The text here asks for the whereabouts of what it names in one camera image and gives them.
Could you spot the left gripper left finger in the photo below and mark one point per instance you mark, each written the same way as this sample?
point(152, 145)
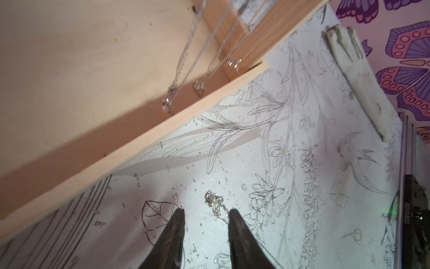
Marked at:
point(167, 253)

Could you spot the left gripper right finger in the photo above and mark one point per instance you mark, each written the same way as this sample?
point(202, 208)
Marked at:
point(245, 251)

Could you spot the beige green gardening glove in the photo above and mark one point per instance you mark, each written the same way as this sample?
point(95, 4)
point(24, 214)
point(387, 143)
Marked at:
point(350, 57)

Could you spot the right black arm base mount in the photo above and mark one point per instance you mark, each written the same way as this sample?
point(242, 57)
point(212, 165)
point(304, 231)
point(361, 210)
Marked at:
point(416, 225)

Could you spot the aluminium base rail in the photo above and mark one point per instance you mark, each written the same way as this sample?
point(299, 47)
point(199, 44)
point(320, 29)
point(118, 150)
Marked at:
point(414, 160)

